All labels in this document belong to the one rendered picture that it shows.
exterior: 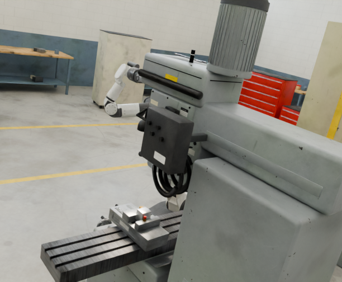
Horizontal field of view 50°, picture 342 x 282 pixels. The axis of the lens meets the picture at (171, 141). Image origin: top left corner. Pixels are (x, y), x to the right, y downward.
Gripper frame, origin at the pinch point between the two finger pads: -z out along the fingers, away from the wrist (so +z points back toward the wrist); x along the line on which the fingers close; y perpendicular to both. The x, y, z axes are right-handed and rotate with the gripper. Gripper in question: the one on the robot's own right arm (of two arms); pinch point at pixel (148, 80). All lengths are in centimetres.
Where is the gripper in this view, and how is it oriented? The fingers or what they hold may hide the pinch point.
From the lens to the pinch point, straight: 223.5
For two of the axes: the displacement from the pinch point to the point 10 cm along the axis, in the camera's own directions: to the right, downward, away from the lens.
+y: -1.8, 9.3, 3.0
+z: -6.2, -3.5, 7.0
